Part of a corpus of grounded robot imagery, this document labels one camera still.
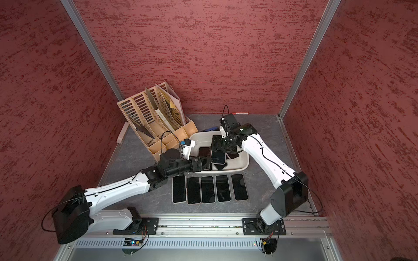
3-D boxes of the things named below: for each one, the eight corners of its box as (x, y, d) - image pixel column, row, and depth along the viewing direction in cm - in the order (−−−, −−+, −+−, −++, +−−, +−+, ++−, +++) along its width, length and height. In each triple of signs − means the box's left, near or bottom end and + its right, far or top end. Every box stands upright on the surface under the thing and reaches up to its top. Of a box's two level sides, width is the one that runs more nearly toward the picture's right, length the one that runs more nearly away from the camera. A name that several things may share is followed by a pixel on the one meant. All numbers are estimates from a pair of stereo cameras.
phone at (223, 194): (215, 202, 83) (215, 201, 82) (215, 176, 93) (215, 174, 91) (230, 202, 83) (231, 201, 82) (229, 176, 93) (229, 174, 91)
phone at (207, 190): (201, 204, 83) (201, 202, 81) (200, 178, 92) (199, 176, 90) (216, 202, 84) (216, 201, 82) (213, 177, 93) (213, 175, 91)
